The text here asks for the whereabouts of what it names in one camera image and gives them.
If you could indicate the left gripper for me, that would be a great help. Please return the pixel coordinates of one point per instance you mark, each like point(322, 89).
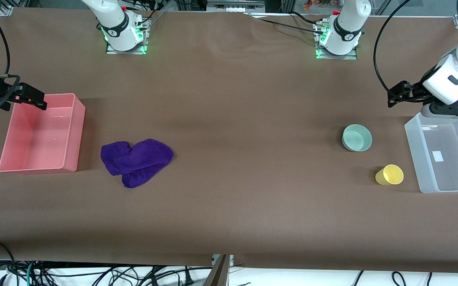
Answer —
point(415, 93)

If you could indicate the pale green bowl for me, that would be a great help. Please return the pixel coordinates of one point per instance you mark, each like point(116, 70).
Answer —
point(356, 139)

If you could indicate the yellow plastic cup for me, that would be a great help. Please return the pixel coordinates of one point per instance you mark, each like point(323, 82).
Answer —
point(390, 174)

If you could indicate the purple cloth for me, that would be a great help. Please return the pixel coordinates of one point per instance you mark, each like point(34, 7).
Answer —
point(137, 159)

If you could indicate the pink plastic bin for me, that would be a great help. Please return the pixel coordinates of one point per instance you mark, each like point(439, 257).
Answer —
point(34, 139)

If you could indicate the translucent white plastic bin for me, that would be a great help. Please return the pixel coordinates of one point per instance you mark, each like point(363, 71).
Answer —
point(451, 174)

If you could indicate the brown table cover sheet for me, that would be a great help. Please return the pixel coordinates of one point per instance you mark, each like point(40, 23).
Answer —
point(229, 119)

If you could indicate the white power strip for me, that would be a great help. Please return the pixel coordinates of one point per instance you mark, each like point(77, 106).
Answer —
point(235, 5)

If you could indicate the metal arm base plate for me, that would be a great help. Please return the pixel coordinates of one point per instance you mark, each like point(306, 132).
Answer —
point(350, 57)
point(111, 51)

